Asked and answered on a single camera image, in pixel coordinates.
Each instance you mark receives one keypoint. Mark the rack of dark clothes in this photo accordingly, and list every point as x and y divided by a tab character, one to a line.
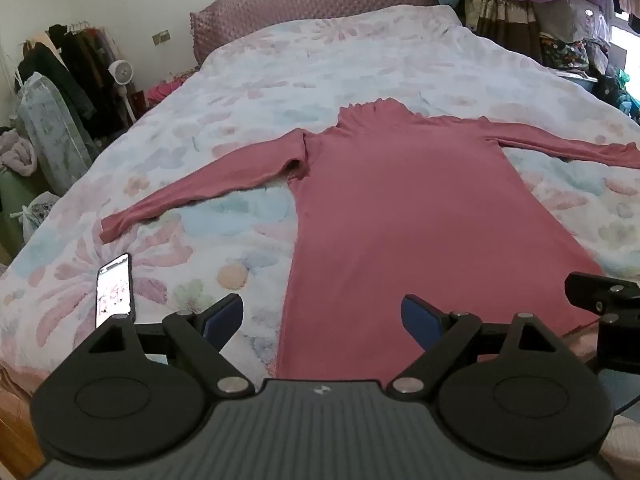
85	70

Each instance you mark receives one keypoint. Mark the pink long-sleeve sweater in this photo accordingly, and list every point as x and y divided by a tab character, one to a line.
400	220

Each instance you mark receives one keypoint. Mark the brown patterned curtain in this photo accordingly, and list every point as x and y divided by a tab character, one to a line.
505	20

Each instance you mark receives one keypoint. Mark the pink clothes pile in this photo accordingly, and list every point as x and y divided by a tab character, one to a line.
162	91

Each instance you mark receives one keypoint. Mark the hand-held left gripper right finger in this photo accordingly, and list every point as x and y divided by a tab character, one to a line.
421	321

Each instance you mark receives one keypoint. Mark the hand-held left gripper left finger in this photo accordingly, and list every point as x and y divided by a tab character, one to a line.
224	320

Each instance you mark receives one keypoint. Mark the wall socket plate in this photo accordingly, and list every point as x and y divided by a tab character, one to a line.
160	36

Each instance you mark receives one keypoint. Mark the pile of mixed clothes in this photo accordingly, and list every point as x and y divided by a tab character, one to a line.
580	45

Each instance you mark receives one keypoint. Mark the smartphone with lit screen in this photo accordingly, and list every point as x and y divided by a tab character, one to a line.
115	292

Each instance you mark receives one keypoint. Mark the white plastic bag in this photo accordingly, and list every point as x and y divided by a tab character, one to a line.
35	210

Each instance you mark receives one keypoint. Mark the floral fleece blanket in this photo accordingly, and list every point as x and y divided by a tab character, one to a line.
250	125

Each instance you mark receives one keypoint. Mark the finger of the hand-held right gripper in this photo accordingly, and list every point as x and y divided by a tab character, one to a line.
597	292

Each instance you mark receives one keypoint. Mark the lilac fluffy garment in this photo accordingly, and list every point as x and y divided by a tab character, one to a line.
15	152

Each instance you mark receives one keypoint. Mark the green fabric bag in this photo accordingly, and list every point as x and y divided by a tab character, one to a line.
12	210

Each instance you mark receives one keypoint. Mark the floral fabric storage bag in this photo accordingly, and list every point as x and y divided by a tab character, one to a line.
50	130

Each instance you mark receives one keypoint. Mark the white standing fan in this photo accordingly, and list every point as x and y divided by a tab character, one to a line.
121	72

